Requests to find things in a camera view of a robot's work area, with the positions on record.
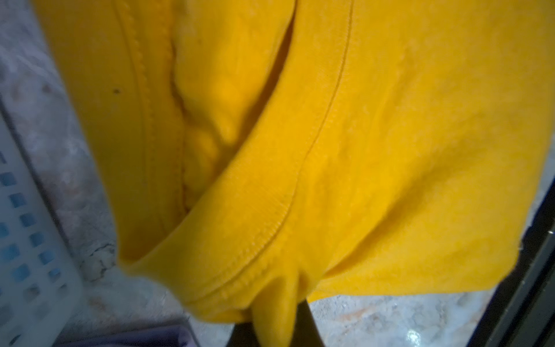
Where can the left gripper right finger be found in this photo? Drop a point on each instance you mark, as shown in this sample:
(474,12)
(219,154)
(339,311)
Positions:
(305,332)

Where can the purple Persist t-shirt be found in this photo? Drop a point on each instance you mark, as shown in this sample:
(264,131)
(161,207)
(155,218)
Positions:
(172,335)

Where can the yellow t-shirt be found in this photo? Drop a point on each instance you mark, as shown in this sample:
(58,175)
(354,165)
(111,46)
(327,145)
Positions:
(256,154)

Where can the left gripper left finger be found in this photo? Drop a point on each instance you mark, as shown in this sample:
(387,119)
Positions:
(243,335)

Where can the white perforated plastic basket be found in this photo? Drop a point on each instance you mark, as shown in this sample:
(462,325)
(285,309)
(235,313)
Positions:
(40,285)

